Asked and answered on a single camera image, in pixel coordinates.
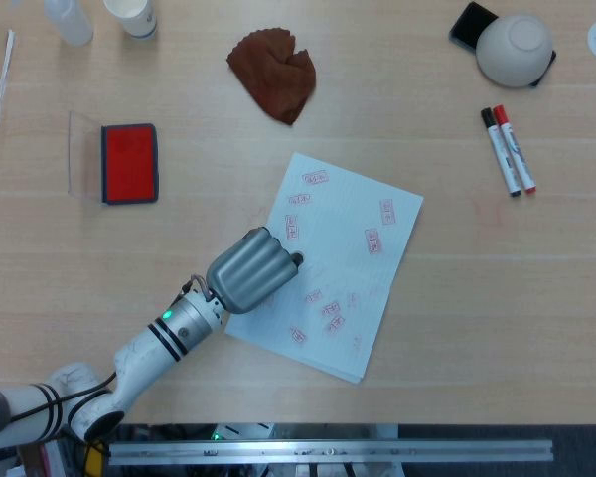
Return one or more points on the beige upturned bowl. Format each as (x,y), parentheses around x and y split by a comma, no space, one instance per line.
(516,49)

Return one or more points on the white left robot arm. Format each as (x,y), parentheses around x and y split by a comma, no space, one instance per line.
(144,353)

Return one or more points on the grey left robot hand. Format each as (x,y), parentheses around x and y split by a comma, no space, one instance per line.
(251,270)

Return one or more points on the clear squeeze bottle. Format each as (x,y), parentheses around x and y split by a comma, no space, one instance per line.
(72,25)

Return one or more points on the aluminium rail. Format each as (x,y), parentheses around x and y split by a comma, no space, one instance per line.
(328,452)

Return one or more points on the black capped whiteboard marker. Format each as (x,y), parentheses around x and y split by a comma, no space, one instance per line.
(499,149)

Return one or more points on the red ink pad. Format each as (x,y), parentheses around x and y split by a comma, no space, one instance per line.
(129,164)

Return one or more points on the white stamped paper sheet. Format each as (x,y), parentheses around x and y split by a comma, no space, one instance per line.
(342,238)

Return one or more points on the brown cloth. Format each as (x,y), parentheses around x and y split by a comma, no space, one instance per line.
(278,79)

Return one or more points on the white paper cup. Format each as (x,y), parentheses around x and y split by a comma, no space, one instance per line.
(134,22)

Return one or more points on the red capped whiteboard marker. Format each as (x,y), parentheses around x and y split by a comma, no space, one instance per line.
(519,154)

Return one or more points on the black flat phone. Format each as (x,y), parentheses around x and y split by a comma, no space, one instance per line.
(472,22)

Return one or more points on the white box with green light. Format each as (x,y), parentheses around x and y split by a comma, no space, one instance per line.
(238,431)

